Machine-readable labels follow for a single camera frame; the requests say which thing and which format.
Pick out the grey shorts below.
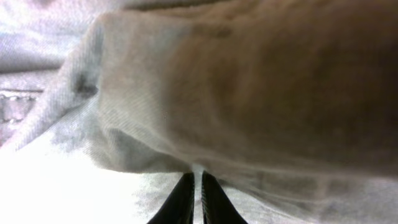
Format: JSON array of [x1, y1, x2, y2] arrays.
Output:
[[1, 1, 397, 223]]

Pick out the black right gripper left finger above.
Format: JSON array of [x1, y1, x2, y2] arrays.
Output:
[[147, 173, 195, 224]]

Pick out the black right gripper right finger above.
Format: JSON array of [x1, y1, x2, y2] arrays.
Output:
[[201, 171, 248, 224]]

